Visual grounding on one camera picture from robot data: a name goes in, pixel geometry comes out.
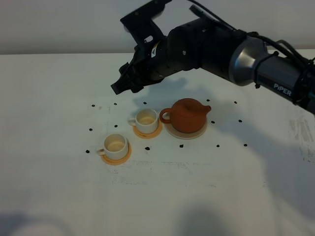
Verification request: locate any round beige teapot tray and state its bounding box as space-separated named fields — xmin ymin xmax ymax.
xmin=164 ymin=122 xmax=208 ymax=140

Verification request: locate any black camera cable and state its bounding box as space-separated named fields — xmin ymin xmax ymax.
xmin=189 ymin=0 xmax=315 ymax=106

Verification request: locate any wooden coaster front left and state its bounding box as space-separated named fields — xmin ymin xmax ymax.
xmin=100 ymin=144 xmax=132 ymax=166

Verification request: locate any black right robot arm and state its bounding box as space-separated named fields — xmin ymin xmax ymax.
xmin=111 ymin=0 xmax=315 ymax=113

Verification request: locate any white teacup front left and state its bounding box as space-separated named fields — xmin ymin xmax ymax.
xmin=96 ymin=133 xmax=129 ymax=160

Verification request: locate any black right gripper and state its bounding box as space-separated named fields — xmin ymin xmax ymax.
xmin=111 ymin=0 xmax=236 ymax=95

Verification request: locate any white teacup near teapot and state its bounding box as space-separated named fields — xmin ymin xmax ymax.
xmin=128 ymin=109 xmax=158 ymax=134

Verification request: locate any brown clay teapot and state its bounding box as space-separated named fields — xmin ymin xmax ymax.
xmin=159 ymin=98 xmax=212 ymax=133

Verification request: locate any wooden coaster near teapot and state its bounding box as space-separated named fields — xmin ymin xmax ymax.
xmin=133 ymin=121 xmax=163 ymax=139

